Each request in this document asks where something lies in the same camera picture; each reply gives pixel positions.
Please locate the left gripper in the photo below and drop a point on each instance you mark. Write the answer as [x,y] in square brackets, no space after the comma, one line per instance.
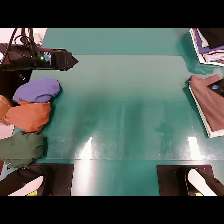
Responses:
[61,60]

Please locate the blue garment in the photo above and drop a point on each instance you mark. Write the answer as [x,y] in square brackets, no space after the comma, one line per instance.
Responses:
[38,90]

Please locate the orange garment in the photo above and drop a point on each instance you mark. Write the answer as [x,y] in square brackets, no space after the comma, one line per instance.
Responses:
[28,116]

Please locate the pale pink garment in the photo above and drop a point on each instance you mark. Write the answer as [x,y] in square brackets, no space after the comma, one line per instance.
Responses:
[5,130]

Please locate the dark green garment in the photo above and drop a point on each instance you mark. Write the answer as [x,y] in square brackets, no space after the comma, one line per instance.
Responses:
[20,148]

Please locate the purple and white garment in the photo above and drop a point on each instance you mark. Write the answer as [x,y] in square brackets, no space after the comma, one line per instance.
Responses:
[210,56]

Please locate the black garment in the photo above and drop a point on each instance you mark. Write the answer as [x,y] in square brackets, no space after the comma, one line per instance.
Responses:
[213,36]

